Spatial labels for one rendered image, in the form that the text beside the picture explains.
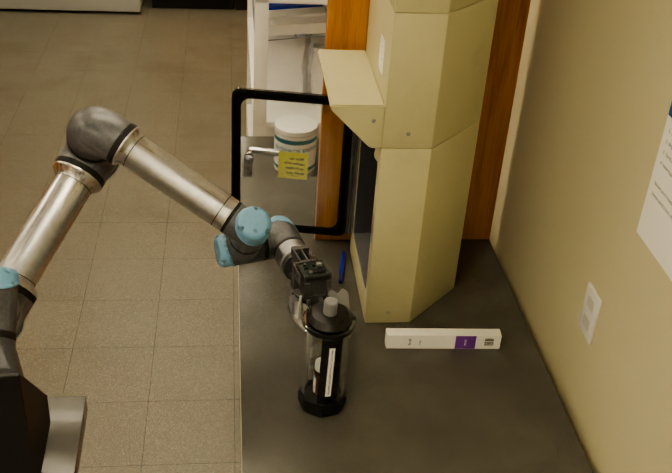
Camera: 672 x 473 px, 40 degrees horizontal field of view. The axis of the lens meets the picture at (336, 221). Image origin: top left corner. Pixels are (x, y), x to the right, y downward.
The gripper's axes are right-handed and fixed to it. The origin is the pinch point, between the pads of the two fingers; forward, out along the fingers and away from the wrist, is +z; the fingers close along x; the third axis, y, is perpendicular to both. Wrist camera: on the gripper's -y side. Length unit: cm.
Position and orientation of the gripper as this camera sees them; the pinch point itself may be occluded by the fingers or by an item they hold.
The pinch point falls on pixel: (328, 327)
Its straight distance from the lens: 186.9
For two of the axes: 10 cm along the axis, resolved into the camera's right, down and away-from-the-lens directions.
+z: 3.5, 5.2, -7.8
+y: 0.7, -8.5, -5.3
